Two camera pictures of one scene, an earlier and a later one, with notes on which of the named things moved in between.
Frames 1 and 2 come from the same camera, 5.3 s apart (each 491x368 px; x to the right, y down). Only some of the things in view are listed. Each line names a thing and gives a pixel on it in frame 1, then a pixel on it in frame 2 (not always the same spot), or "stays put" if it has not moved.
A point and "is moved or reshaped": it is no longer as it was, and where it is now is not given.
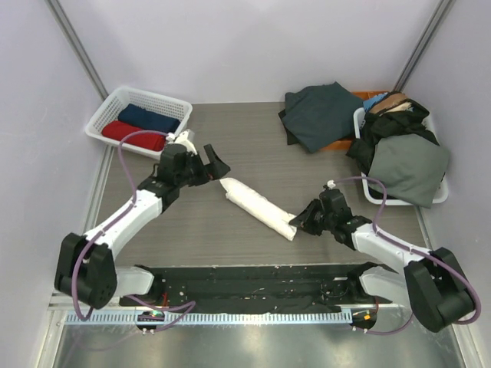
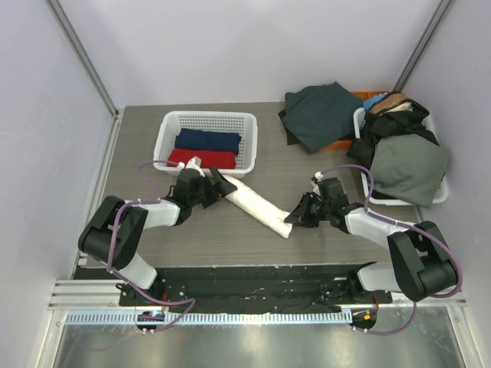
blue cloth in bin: [367, 103] stays put
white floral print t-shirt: [258, 208] stays put
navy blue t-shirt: [147, 119] to [196, 139]
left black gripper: [215, 170] to [222, 187]
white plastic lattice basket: [141, 120] is moved or reshaped
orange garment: [347, 144] stays put
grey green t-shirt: [412, 166] stays put
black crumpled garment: [376, 126] stays put
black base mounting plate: [267, 288] stays put
